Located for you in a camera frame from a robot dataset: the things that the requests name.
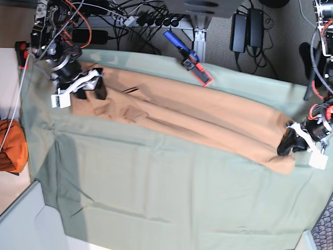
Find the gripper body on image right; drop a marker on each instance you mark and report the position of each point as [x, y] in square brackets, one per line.
[294, 142]

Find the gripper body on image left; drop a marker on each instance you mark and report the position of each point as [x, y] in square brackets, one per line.
[92, 77]

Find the tan orange T-shirt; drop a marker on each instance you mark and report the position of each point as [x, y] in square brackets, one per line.
[198, 114]

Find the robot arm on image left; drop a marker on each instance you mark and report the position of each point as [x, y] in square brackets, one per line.
[51, 42]

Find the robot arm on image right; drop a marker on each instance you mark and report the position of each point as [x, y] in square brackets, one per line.
[317, 126]

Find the black power brick left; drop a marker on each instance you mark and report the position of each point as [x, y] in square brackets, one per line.
[99, 37]

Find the black power strip with plugs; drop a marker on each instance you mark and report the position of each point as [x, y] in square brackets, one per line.
[146, 19]

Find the folded dark orange garment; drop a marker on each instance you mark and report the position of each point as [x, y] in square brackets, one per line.
[14, 153]

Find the dark patterned mat corner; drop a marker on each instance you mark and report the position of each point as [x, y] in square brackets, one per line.
[322, 231]

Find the blue orange bar clamp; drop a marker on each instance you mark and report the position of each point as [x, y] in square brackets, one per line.
[190, 59]

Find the light green table cloth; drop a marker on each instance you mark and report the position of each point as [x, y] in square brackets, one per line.
[127, 187]

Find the black power adapter pair left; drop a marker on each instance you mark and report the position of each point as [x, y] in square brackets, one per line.
[238, 33]

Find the black power adapter pair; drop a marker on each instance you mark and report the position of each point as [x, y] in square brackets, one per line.
[255, 28]
[238, 33]

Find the black power adapter pair right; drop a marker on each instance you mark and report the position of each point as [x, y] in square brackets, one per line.
[255, 28]

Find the grey plastic bin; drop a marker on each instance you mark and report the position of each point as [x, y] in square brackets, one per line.
[28, 223]

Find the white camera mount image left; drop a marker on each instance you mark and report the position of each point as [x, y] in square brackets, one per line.
[62, 98]

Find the white camera mount image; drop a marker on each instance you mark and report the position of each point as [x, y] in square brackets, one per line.
[62, 98]
[318, 159]

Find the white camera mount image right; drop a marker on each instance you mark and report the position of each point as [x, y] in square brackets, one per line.
[318, 159]

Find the aluminium frame post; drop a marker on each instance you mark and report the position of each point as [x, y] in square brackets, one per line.
[200, 28]

